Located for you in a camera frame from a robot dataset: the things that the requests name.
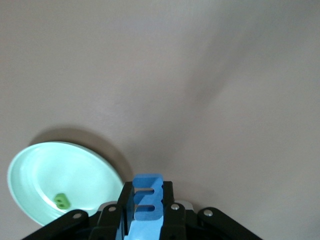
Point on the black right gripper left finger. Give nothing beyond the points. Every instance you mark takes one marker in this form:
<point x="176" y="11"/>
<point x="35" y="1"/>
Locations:
<point x="126" y="200"/>

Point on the green foam letter B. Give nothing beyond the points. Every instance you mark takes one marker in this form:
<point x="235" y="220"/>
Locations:
<point x="65" y="200"/>

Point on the blue foam letter m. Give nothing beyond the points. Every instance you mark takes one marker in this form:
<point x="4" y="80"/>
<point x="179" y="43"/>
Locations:
<point x="150" y="182"/>

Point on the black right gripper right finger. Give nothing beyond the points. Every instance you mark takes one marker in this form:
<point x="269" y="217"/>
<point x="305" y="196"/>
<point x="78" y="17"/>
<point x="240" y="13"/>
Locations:
<point x="168" y="195"/>

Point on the pale green plate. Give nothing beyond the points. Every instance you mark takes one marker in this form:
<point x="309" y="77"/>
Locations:
<point x="62" y="170"/>

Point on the brown table cover sheet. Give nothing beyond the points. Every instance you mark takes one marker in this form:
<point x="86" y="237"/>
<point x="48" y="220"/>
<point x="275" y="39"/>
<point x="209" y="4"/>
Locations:
<point x="175" y="75"/>

